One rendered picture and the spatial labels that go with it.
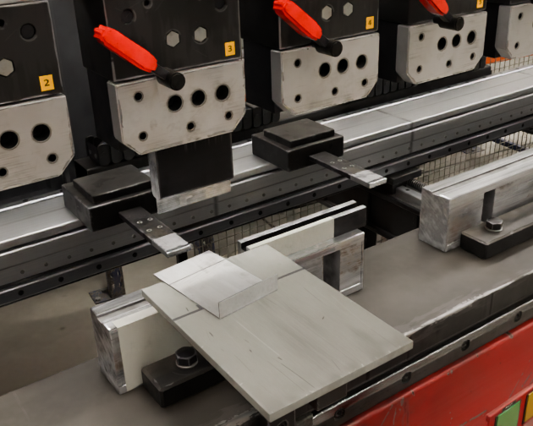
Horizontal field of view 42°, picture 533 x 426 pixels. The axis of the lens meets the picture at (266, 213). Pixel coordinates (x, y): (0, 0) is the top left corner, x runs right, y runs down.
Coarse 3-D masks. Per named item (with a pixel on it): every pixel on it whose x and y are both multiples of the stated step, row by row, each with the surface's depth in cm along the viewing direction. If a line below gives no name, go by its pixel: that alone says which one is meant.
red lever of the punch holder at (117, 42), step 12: (96, 36) 63; (108, 36) 62; (120, 36) 63; (108, 48) 64; (120, 48) 63; (132, 48) 64; (132, 60) 65; (144, 60) 65; (156, 60) 66; (156, 72) 67; (168, 72) 68; (168, 84) 67; (180, 84) 68
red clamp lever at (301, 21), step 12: (288, 0) 72; (276, 12) 74; (288, 12) 73; (300, 12) 73; (288, 24) 75; (300, 24) 74; (312, 24) 75; (312, 36) 76; (324, 36) 77; (324, 48) 78; (336, 48) 77
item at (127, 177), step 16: (96, 176) 104; (112, 176) 104; (128, 176) 104; (144, 176) 104; (64, 192) 104; (80, 192) 102; (96, 192) 99; (112, 192) 99; (128, 192) 101; (144, 192) 101; (80, 208) 100; (96, 208) 98; (112, 208) 99; (128, 208) 100; (144, 208) 102; (96, 224) 98; (112, 224) 100; (128, 224) 98; (144, 224) 96; (160, 224) 96; (160, 240) 92; (176, 240) 92
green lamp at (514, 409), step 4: (516, 404) 87; (508, 408) 86; (512, 408) 86; (516, 408) 87; (504, 412) 85; (508, 412) 86; (512, 412) 87; (516, 412) 87; (500, 416) 85; (504, 416) 86; (508, 416) 86; (512, 416) 87; (516, 416) 88; (500, 420) 85; (504, 420) 86; (508, 420) 87; (512, 420) 87; (516, 420) 88; (500, 424) 86; (504, 424) 86; (508, 424) 87; (512, 424) 88; (516, 424) 89
